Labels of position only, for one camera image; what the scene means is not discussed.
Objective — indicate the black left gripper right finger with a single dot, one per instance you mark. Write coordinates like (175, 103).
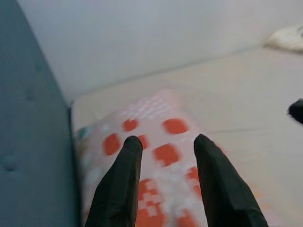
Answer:
(220, 184)

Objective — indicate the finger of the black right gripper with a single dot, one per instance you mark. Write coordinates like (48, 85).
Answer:
(297, 111)

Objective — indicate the pink pillow with orange spots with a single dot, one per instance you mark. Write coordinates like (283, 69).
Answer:
(175, 125)

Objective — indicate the cream cartoon print blanket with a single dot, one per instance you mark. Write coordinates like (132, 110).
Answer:
(286, 37)

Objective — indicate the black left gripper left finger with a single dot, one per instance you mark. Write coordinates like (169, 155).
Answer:
(120, 184)

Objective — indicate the mattress with cream sheet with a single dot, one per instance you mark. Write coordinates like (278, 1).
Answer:
(248, 106)

